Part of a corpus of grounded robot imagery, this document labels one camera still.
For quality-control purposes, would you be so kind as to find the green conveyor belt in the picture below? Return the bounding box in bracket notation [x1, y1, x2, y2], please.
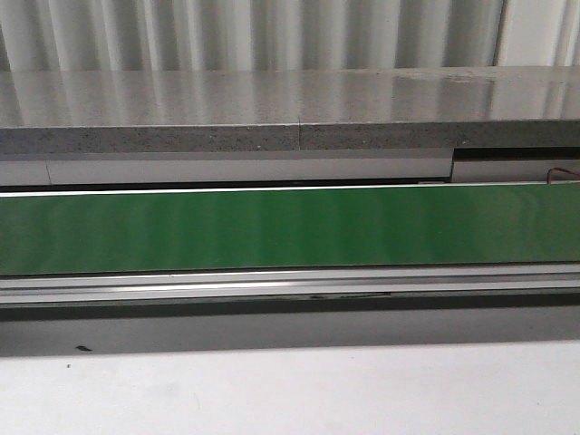
[1, 183, 579, 276]

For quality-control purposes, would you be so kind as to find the white curtain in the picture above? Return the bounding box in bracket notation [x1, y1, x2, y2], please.
[1, 1, 506, 72]

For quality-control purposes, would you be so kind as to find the red black wire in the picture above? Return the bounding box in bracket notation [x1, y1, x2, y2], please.
[546, 167, 580, 185]

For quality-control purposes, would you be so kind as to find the grey stone countertop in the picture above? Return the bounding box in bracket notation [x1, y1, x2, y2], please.
[1, 66, 579, 156]

